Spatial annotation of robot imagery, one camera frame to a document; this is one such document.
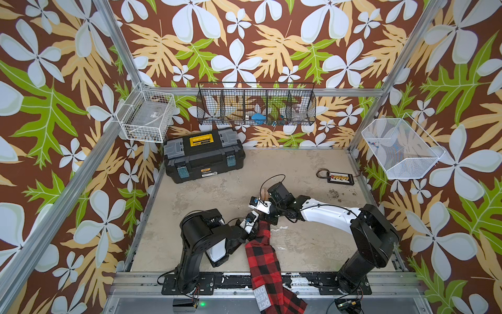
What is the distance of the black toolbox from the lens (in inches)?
37.5

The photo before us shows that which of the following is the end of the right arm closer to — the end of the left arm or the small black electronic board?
the end of the left arm

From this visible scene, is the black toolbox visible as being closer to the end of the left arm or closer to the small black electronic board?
the end of the left arm

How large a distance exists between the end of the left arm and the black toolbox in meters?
0.34

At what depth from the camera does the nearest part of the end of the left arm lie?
0.76 meters

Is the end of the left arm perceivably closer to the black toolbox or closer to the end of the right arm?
the end of the right arm

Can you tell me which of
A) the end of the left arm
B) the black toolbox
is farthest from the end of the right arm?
the black toolbox

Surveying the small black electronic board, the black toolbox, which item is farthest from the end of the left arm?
the small black electronic board
